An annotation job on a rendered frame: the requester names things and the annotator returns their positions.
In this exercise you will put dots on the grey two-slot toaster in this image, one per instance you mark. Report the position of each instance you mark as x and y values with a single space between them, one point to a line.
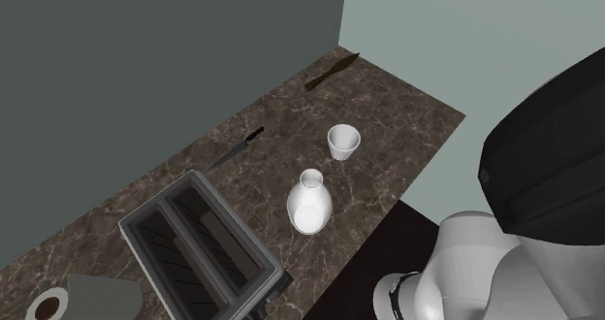
203 253

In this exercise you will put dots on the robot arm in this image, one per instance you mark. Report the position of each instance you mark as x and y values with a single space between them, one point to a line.
543 177

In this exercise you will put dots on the grey paper towel roll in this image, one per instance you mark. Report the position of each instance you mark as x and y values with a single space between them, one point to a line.
90 297

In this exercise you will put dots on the dark brown knife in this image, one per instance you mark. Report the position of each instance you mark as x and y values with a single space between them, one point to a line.
331 72

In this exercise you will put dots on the white vase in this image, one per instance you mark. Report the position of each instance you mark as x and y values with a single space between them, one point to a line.
309 205

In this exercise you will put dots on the white cup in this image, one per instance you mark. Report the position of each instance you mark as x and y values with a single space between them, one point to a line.
343 142

